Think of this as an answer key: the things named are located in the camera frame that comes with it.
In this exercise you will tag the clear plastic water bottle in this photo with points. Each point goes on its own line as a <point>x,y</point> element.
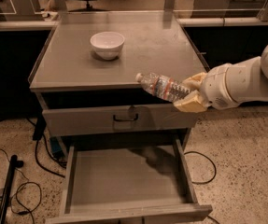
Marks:
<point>162,87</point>

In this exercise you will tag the black drawer handle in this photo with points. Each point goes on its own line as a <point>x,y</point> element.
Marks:
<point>126,119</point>

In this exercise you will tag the grey top drawer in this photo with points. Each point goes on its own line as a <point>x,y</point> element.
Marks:
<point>94,120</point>

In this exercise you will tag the black metal stand bar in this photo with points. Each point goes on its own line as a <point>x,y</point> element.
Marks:
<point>13,164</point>

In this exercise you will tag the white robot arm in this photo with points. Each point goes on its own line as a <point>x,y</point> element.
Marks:
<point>227,86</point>

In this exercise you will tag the white ledge rail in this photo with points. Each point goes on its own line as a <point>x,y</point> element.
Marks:
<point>198,22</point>

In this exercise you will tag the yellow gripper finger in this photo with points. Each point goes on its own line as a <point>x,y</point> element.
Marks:
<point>192,103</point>
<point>194,82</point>

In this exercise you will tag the white ceramic bowl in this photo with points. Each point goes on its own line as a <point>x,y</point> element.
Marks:
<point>107,45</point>

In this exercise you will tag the grey open middle drawer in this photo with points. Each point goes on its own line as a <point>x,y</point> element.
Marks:
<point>129,185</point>

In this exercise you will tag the grey drawer cabinet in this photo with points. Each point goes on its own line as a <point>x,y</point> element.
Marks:
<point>69,74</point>

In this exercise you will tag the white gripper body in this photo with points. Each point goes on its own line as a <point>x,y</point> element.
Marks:
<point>216,86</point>

